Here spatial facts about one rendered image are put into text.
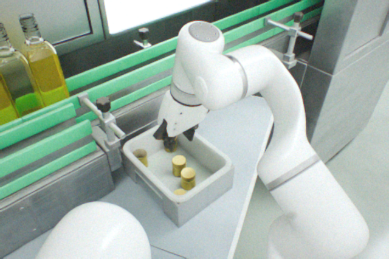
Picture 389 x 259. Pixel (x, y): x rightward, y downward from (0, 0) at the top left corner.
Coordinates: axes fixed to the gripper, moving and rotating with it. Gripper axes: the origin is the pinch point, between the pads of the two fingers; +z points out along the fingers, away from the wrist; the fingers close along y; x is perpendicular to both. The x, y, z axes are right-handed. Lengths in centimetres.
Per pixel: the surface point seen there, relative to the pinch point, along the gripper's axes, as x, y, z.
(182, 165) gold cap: 3.6, 0.5, 7.0
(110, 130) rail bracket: -7.3, 13.0, -3.5
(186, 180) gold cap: 7.3, 2.4, 6.6
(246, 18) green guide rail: -27, -50, 2
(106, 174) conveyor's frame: -4.6, 16.0, 8.3
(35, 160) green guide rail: -9.2, 27.9, -2.4
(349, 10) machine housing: -6, -71, -8
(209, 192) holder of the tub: 12.9, 0.2, 5.7
